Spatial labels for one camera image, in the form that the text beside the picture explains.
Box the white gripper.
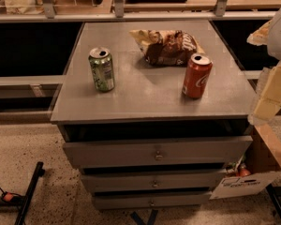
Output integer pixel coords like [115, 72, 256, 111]
[246, 8, 281, 126]

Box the red coke can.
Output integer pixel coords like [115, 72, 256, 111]
[183, 53, 213, 98]

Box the green soda can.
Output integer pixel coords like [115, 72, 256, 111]
[88, 47, 115, 92]

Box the top grey drawer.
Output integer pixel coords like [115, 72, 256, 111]
[63, 136, 253, 168]

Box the grey drawer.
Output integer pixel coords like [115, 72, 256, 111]
[81, 169, 224, 193]
[63, 136, 253, 168]
[93, 191, 212, 210]

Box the brown chip bag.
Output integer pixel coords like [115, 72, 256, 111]
[129, 30, 205, 66]

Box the cardboard box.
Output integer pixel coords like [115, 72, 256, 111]
[211, 125, 281, 200]

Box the orange bottle in box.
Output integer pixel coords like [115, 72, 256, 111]
[238, 163, 251, 177]

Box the grey drawer cabinet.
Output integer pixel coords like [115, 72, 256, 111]
[51, 21, 255, 200]

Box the bottom grey drawer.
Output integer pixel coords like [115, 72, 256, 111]
[93, 191, 212, 210]

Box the middle grey drawer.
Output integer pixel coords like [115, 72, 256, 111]
[81, 169, 224, 193]

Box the black metal stand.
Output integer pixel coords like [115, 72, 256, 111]
[0, 161, 45, 225]

